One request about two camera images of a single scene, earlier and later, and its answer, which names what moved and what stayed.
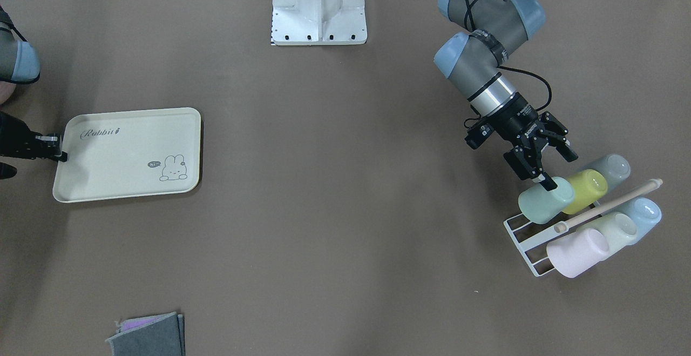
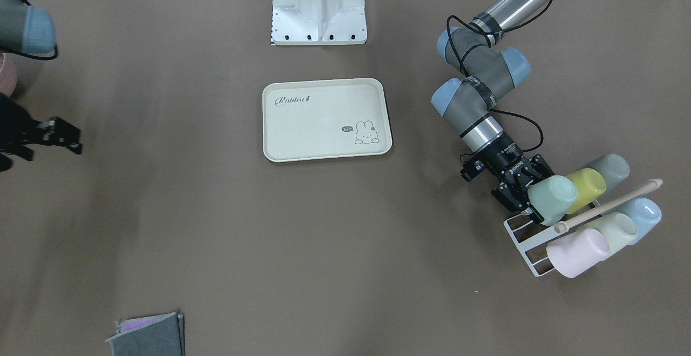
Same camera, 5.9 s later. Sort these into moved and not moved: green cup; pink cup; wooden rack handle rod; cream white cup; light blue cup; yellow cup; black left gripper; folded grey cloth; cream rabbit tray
Moved: green cup; cream rabbit tray; black left gripper
Not moved: folded grey cloth; yellow cup; pink cup; wooden rack handle rod; cream white cup; light blue cup
